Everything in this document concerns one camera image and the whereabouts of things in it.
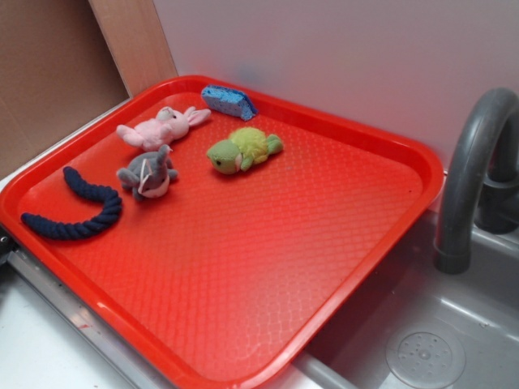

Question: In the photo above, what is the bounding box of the blue sponge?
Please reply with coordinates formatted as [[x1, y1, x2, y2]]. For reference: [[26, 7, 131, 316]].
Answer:
[[201, 84, 258, 121]]

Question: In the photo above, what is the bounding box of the red plastic tray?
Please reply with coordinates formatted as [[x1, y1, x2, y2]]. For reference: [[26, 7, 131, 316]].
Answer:
[[1, 76, 444, 388]]

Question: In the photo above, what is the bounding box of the green plush turtle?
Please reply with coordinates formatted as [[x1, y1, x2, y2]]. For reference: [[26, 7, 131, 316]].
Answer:
[[207, 126, 284, 175]]

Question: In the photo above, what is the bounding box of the brown cardboard panel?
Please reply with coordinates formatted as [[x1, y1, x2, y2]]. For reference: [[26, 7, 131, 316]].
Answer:
[[1, 1, 128, 177]]

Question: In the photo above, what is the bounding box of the gray plastic sink basin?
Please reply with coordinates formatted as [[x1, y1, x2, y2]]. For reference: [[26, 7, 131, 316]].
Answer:
[[294, 212, 518, 388]]

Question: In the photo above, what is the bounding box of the gray plastic faucet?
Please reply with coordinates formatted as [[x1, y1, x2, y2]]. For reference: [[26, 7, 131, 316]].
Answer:
[[434, 88, 518, 274]]

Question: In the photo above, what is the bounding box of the gray plush animal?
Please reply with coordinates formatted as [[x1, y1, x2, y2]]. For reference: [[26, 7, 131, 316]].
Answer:
[[116, 145, 178, 201]]

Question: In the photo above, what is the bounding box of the pink plush bunny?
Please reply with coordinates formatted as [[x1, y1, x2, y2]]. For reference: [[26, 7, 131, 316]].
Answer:
[[116, 106, 211, 152]]

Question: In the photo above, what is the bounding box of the navy blue rope toy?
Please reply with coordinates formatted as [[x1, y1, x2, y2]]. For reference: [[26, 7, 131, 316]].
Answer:
[[20, 166, 122, 241]]

